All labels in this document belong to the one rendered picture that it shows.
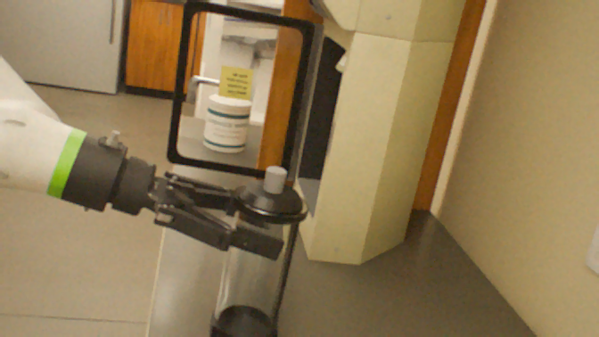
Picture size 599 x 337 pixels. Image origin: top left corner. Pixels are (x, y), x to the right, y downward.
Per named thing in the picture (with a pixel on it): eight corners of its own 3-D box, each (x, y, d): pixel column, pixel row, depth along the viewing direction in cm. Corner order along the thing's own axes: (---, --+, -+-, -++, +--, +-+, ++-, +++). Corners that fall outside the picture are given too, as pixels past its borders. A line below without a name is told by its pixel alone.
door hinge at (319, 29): (293, 180, 157) (323, 24, 145) (294, 184, 155) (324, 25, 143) (287, 180, 157) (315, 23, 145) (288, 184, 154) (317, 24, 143)
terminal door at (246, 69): (286, 183, 156) (316, 21, 144) (165, 162, 154) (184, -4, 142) (286, 182, 157) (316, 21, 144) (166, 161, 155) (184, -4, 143)
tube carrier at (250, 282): (274, 315, 99) (303, 190, 93) (282, 357, 89) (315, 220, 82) (207, 307, 97) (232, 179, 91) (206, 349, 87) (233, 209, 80)
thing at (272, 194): (296, 205, 92) (305, 163, 90) (303, 232, 84) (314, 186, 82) (234, 195, 91) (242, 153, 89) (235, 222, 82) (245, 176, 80)
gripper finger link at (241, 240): (222, 226, 81) (223, 236, 78) (258, 238, 82) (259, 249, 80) (218, 235, 82) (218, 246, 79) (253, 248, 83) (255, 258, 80)
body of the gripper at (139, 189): (125, 167, 78) (195, 191, 80) (132, 145, 86) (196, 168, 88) (104, 218, 80) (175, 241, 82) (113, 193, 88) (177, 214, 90)
